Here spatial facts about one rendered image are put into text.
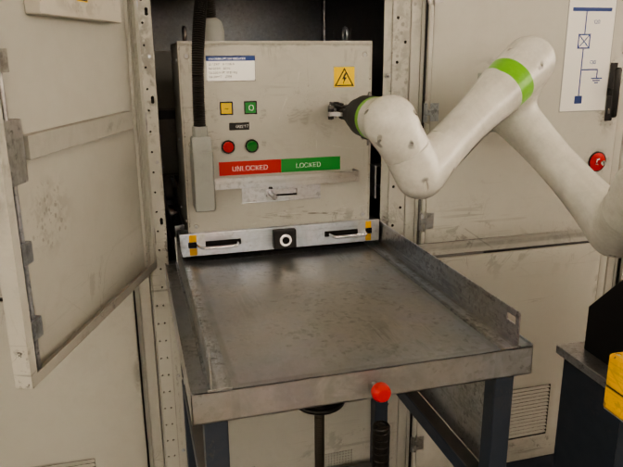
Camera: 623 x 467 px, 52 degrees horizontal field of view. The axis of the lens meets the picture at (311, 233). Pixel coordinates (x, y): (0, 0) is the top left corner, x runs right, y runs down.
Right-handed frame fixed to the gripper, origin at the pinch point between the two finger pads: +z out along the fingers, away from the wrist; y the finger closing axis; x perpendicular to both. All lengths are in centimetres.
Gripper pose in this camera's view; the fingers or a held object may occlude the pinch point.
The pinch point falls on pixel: (336, 108)
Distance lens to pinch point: 165.2
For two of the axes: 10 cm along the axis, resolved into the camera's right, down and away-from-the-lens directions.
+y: 9.6, -0.9, 2.6
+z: -2.8, -2.6, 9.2
